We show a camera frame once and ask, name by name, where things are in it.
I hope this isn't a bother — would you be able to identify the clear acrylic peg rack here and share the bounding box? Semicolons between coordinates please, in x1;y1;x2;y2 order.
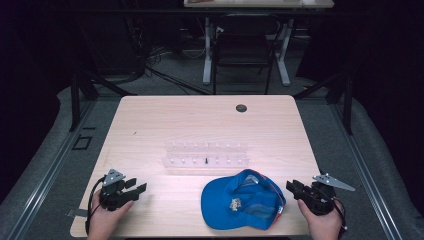
162;141;251;169

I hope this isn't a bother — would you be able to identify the aluminium floor rail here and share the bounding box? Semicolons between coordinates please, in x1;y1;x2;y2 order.
5;99;98;240
329;99;405;240

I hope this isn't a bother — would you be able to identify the grey tape strip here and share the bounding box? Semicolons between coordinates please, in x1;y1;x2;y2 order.
65;208;89;219

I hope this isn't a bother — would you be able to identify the bundle of floor cables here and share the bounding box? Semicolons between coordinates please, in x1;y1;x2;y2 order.
142;45;212;96

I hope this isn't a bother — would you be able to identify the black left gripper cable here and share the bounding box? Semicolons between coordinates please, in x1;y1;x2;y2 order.
84;176;106;235

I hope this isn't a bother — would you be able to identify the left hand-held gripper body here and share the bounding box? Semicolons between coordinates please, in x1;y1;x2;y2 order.
99;168;140;212

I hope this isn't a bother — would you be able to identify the black metal stand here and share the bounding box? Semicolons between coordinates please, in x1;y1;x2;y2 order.
292;70;355;136
68;64;138;133

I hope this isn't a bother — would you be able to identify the person's left hand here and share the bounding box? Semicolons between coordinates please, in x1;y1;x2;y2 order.
87;192;135;240

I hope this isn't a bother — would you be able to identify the blue baseball cap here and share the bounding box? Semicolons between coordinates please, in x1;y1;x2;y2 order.
200;168;287;232

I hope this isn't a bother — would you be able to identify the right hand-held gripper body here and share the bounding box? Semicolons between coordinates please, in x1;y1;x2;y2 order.
300;173;356;217

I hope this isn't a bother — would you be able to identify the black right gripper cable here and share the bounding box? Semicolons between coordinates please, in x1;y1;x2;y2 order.
329;194;348;239

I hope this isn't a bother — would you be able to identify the white-legged desk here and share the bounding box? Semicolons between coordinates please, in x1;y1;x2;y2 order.
183;0;335;87

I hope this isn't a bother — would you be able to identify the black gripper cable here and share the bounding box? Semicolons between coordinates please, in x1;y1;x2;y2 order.
329;194;348;239
84;176;106;235

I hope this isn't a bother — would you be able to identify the person's right hand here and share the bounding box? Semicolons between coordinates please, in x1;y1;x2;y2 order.
297;199;345;240

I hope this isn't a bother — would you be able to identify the black chair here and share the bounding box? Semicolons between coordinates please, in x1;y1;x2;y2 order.
211;13;282;96

